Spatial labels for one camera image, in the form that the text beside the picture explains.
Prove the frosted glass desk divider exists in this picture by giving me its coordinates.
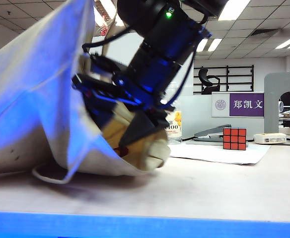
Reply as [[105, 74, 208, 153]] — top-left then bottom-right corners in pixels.
[[174, 95, 265, 141]]

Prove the cream canvas tote bag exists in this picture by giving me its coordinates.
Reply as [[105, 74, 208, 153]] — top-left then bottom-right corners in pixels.
[[0, 0, 172, 185]]

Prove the blue foreground strip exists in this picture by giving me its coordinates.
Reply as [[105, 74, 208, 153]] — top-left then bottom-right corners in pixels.
[[0, 210, 290, 238]]

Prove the grey stapler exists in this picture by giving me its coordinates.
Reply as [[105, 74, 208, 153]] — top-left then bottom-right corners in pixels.
[[193, 123, 232, 143]]

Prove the white paper sheet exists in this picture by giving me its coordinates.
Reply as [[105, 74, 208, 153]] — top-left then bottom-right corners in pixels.
[[168, 142, 271, 166]]

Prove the colourful rubiks cube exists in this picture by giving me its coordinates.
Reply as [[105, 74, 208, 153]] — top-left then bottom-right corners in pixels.
[[222, 128, 247, 151]]

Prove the purple and white name sign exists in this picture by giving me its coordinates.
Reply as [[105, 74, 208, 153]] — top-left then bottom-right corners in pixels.
[[211, 92, 265, 119]]

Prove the black wall rack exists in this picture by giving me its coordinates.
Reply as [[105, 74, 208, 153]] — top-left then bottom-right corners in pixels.
[[193, 64, 255, 95]]

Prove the clear bottle with orange label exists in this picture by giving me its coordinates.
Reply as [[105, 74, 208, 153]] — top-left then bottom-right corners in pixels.
[[163, 81, 183, 145]]

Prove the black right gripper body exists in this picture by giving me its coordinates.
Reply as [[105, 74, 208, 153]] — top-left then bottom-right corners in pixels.
[[72, 73, 175, 127]]

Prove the grey metal bookend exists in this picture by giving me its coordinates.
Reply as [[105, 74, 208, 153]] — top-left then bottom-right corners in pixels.
[[264, 71, 290, 144]]

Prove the black office chair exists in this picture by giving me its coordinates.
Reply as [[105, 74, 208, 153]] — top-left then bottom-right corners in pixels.
[[198, 68, 221, 95]]

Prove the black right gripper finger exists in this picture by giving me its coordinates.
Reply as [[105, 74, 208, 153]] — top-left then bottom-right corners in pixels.
[[121, 111, 169, 147]]

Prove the white wrapped eraser pack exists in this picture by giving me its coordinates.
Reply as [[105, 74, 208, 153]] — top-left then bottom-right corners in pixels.
[[253, 132, 287, 145]]

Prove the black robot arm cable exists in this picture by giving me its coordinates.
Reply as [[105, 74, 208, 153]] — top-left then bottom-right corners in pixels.
[[81, 26, 133, 54]]

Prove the ceiling fluorescent light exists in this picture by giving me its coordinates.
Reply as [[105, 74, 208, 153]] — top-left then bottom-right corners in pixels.
[[94, 0, 125, 27], [196, 38, 222, 52], [218, 0, 251, 21], [275, 36, 290, 50]]

